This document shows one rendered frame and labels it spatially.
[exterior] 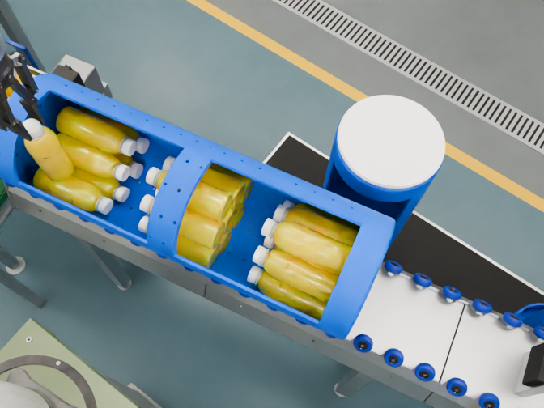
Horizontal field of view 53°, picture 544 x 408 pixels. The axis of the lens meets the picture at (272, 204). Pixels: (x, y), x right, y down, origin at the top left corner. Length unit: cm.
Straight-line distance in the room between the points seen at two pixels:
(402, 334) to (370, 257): 34
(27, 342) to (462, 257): 167
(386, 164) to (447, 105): 150
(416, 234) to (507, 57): 122
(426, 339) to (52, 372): 84
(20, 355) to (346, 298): 68
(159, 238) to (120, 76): 180
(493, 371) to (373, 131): 64
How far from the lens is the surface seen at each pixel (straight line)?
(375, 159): 140
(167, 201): 114
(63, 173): 136
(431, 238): 234
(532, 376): 133
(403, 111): 150
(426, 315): 140
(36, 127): 124
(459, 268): 233
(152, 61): 292
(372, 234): 111
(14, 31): 198
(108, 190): 140
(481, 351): 143
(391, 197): 142
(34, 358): 127
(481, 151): 279
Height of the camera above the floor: 224
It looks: 66 degrees down
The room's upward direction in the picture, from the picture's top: 3 degrees clockwise
